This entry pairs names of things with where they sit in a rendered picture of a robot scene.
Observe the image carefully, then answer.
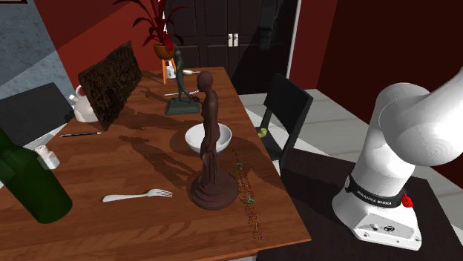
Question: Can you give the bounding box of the white bowl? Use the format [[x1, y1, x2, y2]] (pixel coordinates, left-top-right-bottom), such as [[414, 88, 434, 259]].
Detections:
[[184, 123, 233, 154]]

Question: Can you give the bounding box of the brown human figure statue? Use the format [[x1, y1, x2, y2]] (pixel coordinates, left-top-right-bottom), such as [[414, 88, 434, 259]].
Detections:
[[190, 70, 240, 211]]

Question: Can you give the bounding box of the black chair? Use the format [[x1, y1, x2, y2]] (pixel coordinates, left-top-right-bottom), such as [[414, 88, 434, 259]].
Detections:
[[255, 72, 315, 177]]

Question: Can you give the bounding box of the white knife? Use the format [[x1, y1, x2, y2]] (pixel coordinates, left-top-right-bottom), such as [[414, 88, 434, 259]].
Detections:
[[163, 90, 200, 97]]

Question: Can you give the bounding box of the dark green human figure statue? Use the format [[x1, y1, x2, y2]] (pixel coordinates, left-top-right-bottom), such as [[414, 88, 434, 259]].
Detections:
[[165, 44, 202, 116]]

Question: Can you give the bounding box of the orange plant stool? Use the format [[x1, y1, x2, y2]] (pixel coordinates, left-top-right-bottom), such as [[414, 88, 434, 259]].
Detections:
[[161, 57, 178, 85]]

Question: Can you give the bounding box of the dark double door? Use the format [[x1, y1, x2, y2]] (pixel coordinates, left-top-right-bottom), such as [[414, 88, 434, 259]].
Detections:
[[163, 0, 298, 96]]

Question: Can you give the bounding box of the dark robot stand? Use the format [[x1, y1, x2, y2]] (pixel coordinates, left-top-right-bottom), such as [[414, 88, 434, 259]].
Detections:
[[255, 148, 463, 261]]

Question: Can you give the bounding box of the red potted plant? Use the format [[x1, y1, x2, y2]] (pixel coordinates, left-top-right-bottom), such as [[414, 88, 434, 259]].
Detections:
[[113, 0, 189, 61]]

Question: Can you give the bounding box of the white fork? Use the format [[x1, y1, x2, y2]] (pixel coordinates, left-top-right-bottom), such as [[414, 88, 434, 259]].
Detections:
[[102, 188, 174, 203]]

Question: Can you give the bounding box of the wooden dining table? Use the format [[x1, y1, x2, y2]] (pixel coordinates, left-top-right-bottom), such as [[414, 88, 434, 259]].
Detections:
[[0, 66, 312, 261]]

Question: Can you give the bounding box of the dark brown rough board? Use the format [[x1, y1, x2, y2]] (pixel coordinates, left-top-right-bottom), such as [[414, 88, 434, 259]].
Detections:
[[77, 40, 144, 132]]

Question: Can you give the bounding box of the white teapot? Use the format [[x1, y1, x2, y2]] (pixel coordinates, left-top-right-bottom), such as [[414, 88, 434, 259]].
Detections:
[[68, 85, 99, 123]]

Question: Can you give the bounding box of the black pen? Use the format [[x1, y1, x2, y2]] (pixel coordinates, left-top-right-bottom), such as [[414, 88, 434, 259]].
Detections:
[[59, 131, 102, 138]]

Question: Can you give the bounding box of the white salt shaker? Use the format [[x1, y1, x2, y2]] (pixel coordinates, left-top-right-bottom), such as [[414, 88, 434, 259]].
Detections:
[[34, 145, 61, 171]]

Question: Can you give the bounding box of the black laptop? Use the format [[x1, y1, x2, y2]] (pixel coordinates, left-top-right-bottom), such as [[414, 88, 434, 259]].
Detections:
[[0, 82, 76, 150]]

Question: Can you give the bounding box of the green glass bottle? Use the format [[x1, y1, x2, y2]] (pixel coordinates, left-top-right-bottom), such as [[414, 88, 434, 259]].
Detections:
[[0, 127, 73, 225]]

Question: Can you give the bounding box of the colourful bead necklace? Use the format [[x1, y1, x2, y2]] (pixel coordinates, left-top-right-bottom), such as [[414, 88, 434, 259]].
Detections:
[[231, 149, 266, 241]]

